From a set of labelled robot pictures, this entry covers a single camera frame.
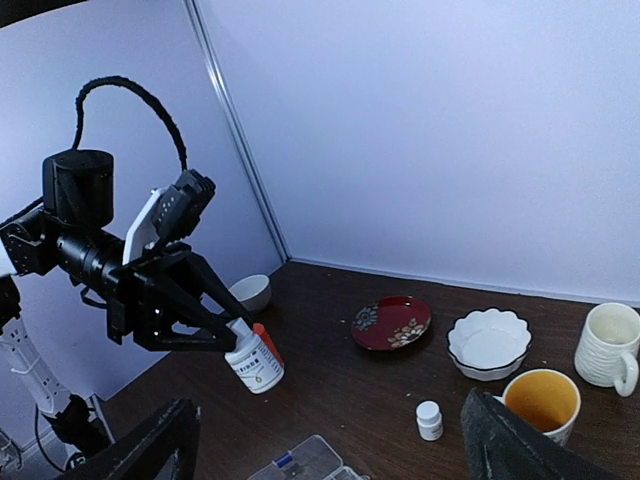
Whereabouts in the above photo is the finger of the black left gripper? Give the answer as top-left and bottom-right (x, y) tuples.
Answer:
(149, 249), (253, 330)
(149, 321), (238, 353)

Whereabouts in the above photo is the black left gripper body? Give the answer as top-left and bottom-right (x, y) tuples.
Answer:
(104, 247), (195, 350)

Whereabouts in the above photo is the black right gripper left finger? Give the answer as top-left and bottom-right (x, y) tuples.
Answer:
(58, 398), (201, 480)

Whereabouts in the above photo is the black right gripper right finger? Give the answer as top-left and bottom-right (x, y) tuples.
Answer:
(461, 388), (617, 480)

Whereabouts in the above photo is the orange pill bottle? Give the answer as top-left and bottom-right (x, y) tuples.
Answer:
(252, 322), (284, 366)

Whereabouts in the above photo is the small white pill bottle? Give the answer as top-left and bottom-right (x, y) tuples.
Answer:
(415, 401), (443, 441)

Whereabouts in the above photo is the clear plastic pill organizer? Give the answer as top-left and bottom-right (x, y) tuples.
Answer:
(249, 435), (370, 480)

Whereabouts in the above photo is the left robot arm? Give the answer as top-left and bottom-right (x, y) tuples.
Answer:
(1, 150), (252, 458)

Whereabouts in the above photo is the plain white ceramic bowl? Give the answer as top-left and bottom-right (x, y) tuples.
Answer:
(229, 274), (272, 313)

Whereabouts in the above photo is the floral mug yellow inside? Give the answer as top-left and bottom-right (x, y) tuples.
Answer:
(495, 369), (582, 447)

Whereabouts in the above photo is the white scalloped bowl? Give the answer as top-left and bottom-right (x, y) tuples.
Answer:
(446, 308), (532, 382)

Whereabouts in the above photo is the cream textured mug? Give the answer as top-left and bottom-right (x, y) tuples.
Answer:
(574, 303), (639, 397)

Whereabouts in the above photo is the red floral plate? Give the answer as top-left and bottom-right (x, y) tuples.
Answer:
(351, 296), (432, 352)

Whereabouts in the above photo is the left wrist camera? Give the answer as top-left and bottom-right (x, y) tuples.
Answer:
(122, 169), (216, 265)

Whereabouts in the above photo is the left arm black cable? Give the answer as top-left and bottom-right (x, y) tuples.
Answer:
(69, 75), (190, 174)

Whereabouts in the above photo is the left aluminium frame post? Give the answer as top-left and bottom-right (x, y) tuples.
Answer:
(184, 0), (292, 263)

